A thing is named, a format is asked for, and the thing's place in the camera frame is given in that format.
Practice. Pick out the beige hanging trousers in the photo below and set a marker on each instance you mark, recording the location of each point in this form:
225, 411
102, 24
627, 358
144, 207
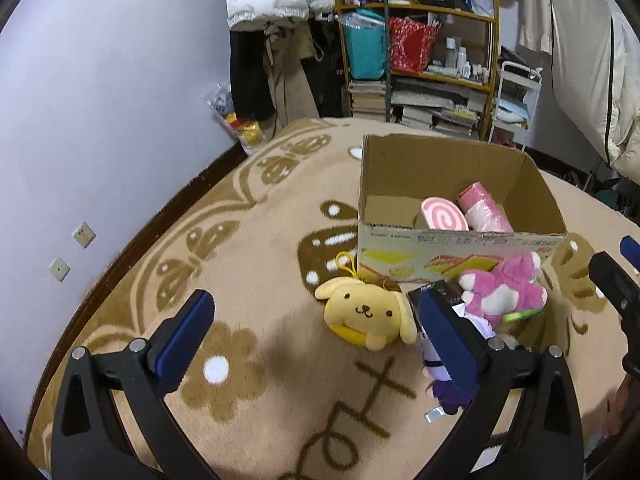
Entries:
290, 80

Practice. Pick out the white garment with black trim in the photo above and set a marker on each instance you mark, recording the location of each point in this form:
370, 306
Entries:
595, 60

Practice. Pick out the pile of books and papers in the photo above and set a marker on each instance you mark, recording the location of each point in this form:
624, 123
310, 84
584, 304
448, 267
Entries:
440, 107

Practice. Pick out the stack of books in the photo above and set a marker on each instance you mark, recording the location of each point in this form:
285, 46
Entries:
367, 100

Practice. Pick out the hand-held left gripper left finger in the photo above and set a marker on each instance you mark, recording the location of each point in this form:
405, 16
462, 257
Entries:
186, 340

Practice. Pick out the purple plush doll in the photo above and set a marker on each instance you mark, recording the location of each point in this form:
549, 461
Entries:
435, 365

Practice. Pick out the white wall socket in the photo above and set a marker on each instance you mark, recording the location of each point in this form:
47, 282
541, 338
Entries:
59, 269
84, 234

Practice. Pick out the cream hanging coat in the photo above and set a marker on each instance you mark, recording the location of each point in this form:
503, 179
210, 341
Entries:
534, 5

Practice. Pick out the red patterned bag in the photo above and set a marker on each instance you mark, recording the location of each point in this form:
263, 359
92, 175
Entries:
410, 45

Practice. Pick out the beige patterned rug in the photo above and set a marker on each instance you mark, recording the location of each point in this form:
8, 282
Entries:
280, 260

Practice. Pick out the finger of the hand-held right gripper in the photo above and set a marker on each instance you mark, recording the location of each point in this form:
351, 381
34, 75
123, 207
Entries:
631, 255
616, 280

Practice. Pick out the yellow dog plush toy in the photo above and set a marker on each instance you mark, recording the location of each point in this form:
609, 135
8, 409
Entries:
362, 312

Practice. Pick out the pink and white plush toy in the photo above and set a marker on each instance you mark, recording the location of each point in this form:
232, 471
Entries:
502, 287

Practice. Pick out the cardboard box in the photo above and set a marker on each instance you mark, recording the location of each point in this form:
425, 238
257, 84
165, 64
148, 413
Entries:
452, 170

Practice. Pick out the pink swirl roll plush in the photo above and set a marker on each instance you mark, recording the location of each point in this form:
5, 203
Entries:
442, 216

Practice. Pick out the green pole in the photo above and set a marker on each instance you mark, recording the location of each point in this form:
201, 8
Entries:
387, 50

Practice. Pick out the black hanging trousers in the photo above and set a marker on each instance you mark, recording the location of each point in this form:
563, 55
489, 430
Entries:
250, 70

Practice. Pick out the black hanging garment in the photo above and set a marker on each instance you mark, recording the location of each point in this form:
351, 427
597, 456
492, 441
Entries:
325, 70

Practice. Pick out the person's right hand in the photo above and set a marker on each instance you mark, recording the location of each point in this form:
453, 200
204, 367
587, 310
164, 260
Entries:
622, 405

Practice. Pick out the wooden shelf rack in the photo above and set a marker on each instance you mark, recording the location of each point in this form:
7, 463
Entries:
492, 35

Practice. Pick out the clear bag with yellow items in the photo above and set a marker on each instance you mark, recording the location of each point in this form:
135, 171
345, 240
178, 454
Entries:
240, 120

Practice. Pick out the teal bag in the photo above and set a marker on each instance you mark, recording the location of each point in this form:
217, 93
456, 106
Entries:
365, 52

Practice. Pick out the pink plastic bag roll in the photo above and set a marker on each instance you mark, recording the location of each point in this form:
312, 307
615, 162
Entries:
482, 210

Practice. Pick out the group of small bottles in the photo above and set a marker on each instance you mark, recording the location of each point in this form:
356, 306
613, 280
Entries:
465, 62

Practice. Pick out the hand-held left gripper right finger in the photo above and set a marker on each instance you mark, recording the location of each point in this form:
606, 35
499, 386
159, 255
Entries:
445, 340

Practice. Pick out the white trolley cart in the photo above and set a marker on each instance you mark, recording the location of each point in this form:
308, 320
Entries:
515, 105

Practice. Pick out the small black box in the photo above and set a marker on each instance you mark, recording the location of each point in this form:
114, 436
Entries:
430, 294

